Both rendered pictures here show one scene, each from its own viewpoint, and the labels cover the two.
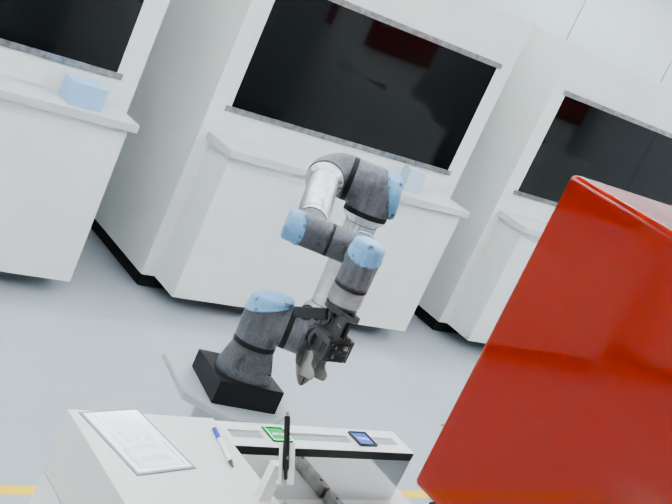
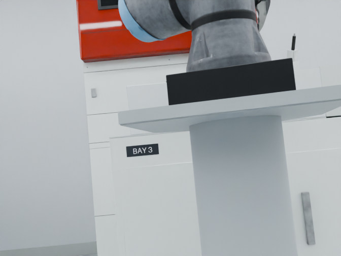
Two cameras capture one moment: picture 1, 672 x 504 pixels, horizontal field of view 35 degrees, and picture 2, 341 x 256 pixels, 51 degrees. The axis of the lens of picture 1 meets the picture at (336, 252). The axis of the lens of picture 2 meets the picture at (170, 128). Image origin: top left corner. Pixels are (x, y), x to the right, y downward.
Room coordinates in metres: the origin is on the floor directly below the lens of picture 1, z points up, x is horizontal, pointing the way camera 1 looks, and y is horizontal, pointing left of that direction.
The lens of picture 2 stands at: (3.18, 0.43, 0.75)
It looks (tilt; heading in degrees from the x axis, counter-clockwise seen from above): 5 degrees up; 221
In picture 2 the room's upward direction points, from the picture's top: 5 degrees counter-clockwise
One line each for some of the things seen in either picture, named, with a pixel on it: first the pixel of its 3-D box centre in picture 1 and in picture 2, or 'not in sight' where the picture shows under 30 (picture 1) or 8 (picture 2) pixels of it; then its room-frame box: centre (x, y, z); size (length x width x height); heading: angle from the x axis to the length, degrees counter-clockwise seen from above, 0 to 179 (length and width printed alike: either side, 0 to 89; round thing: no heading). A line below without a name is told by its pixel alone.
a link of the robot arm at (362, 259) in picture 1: (360, 264); not in sight; (2.20, -0.06, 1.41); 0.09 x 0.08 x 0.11; 4
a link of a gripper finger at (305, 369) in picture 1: (306, 370); (260, 19); (2.18, -0.05, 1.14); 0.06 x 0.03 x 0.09; 42
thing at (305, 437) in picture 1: (307, 462); (223, 103); (2.29, -0.14, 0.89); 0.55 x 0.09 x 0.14; 132
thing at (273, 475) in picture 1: (279, 475); (293, 68); (1.89, -0.08, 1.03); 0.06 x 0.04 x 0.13; 42
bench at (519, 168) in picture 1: (559, 201); not in sight; (7.40, -1.27, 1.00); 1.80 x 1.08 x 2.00; 132
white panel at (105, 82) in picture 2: not in sight; (174, 97); (1.93, -0.63, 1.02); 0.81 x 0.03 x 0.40; 132
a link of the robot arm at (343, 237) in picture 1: (354, 249); not in sight; (2.29, -0.03, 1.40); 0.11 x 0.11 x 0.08; 4
